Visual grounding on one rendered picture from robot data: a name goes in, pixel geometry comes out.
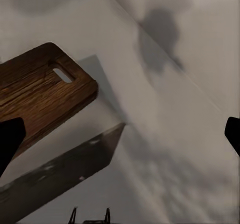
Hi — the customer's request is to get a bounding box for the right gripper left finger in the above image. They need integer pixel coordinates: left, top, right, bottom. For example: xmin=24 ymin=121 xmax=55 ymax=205
xmin=0 ymin=117 xmax=26 ymax=177

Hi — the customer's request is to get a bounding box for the cutting board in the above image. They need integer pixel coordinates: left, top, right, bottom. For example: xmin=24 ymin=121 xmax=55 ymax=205
xmin=0 ymin=42 xmax=99 ymax=152

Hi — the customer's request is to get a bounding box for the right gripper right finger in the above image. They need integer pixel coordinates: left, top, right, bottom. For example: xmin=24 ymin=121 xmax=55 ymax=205
xmin=224 ymin=117 xmax=240 ymax=156

